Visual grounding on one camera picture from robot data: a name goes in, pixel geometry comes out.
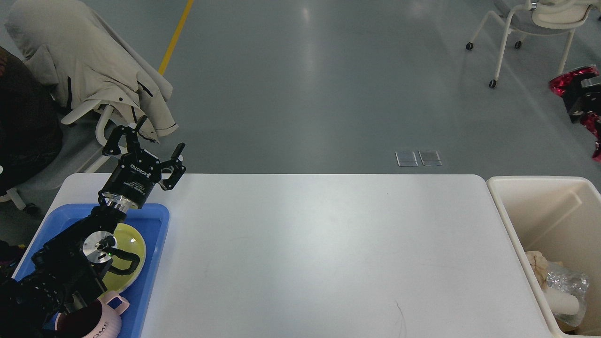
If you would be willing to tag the pink mug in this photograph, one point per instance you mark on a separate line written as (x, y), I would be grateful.
(101, 319)

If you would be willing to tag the red foil wrapper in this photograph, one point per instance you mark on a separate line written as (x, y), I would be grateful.
(591, 121)

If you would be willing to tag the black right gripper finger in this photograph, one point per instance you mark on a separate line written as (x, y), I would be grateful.
(582, 96)

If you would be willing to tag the beige jacket on chair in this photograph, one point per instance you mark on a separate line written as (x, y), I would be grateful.
(70, 48)

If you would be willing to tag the blue plastic tray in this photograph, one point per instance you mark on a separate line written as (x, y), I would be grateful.
(151, 222)

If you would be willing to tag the yellow plastic plate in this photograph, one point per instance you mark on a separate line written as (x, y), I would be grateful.
(128, 239)

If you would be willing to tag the brown paper ball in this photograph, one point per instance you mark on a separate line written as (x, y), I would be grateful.
(540, 267)

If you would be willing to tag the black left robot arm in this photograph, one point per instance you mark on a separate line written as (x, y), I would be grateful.
(69, 268)

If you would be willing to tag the white chair left background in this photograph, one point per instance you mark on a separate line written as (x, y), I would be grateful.
(84, 136)

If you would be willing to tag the silver foil bag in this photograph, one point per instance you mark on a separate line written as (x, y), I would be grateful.
(573, 282)

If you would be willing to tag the white paper cup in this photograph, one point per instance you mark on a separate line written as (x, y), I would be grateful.
(561, 302)

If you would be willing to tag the seated person dark clothes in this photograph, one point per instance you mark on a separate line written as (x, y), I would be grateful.
(30, 133)

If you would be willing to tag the white chair right background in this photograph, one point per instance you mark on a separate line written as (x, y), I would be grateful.
(536, 18)

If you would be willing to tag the white chair background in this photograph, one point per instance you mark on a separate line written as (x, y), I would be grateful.
(536, 18)
(84, 136)

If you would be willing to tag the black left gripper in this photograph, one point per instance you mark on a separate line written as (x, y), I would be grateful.
(133, 180)

